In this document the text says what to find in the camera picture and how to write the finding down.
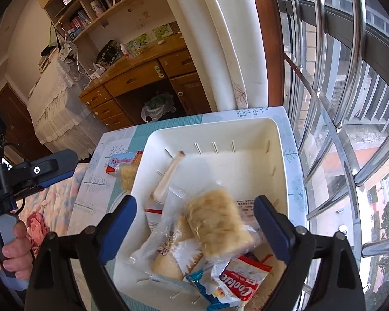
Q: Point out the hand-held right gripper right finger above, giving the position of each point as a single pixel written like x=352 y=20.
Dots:
x=274 y=230

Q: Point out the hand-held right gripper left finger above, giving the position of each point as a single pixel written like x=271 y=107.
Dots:
x=116 y=230

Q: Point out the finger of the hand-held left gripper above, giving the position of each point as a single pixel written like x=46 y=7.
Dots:
x=58 y=176

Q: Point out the small clear packed rice cracker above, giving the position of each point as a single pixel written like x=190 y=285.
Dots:
x=129 y=178

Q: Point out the red white cookie packet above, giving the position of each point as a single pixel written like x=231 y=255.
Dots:
x=243 y=281

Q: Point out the large clear packed rice cracker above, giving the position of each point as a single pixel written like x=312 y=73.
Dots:
x=214 y=220

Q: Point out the clear packed pale cake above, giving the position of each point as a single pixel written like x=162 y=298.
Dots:
x=168 y=265

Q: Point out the light blue red snack packet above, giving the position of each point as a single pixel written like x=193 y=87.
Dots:
x=120 y=162

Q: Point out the beige snack stick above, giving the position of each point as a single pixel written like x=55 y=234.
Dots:
x=167 y=181

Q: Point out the white plastic bin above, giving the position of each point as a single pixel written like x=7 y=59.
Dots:
x=230 y=165

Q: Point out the teal white snack packet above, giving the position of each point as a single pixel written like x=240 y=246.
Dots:
x=197 y=281

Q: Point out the person's left hand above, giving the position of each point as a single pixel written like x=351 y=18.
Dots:
x=17 y=259

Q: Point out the pink floral bedding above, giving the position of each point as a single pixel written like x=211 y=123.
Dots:
x=52 y=201

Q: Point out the white red-striped snack packet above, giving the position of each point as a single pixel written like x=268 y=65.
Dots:
x=154 y=218

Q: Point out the white lace cloth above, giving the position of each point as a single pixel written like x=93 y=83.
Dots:
x=58 y=110

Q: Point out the dark wooden door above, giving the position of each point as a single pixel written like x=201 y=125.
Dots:
x=16 y=120

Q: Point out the white power strip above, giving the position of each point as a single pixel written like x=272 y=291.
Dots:
x=95 y=74

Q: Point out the white plastic bag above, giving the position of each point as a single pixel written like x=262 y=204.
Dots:
x=157 y=108

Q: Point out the wooden desk with drawers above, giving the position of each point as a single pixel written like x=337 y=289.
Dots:
x=133 y=77

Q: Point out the white patterned appliance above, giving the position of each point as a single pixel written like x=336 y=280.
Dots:
x=68 y=51

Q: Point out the steel window guard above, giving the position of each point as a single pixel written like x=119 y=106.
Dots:
x=379 y=155

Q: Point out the black decorated tin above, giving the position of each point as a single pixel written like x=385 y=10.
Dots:
x=108 y=53

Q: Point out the white bottle with red cap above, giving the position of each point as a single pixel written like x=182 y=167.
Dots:
x=124 y=50

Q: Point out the green printed picture panel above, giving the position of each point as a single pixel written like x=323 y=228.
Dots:
x=149 y=37

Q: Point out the white printed jar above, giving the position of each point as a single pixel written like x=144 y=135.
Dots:
x=96 y=8

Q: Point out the wooden shelf hutch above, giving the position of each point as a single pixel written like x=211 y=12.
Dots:
x=129 y=9

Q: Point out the white curtain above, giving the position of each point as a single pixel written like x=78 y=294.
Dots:
x=220 y=39

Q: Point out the brown wooden window frame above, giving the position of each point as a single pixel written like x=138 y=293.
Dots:
x=269 y=32

